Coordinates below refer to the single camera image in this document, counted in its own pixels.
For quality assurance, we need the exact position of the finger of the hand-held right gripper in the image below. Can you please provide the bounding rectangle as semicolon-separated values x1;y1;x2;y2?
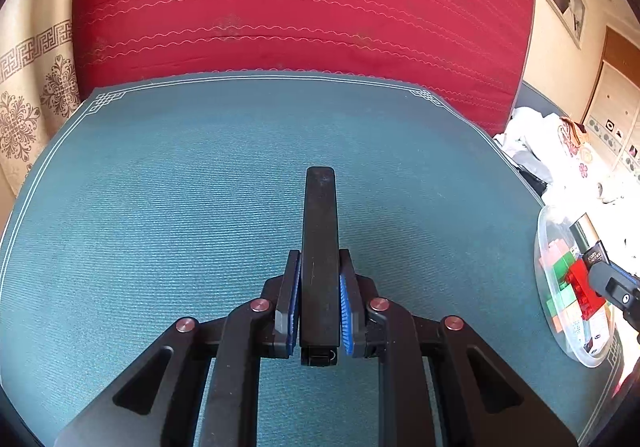
587;261;640;330

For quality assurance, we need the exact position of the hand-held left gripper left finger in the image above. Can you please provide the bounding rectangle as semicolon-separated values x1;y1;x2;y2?
54;249;302;447

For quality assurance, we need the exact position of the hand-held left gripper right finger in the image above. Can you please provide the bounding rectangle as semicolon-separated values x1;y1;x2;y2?
337;248;581;447

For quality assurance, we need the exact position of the red toy building block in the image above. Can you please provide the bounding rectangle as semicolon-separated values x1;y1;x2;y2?
565;259;608;320

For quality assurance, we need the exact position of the pink and green toy block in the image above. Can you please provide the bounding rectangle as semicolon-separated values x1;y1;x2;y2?
542;242;581;288

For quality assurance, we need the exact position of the black folding comb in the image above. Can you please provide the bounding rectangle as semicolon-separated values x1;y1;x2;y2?
299;166;343;368

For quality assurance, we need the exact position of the clear plastic container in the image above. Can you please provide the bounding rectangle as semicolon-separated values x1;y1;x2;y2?
534;204;623;369

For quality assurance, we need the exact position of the floral printed cloth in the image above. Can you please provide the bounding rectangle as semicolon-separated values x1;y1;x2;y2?
557;116;608;198

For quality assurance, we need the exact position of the dark grey cloth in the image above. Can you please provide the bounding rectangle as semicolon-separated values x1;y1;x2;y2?
515;152;552;194

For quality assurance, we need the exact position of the white crumpled cloth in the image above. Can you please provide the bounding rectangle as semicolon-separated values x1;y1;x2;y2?
494;106;566;178

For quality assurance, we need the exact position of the wooden cabinet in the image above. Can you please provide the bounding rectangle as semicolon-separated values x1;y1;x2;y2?
582;26;640;173

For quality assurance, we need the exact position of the grey blue seat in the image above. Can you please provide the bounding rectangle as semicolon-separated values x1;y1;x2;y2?
515;80;563;120

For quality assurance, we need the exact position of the beige patterned curtain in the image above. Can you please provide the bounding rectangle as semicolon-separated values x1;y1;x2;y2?
0;0;83;198

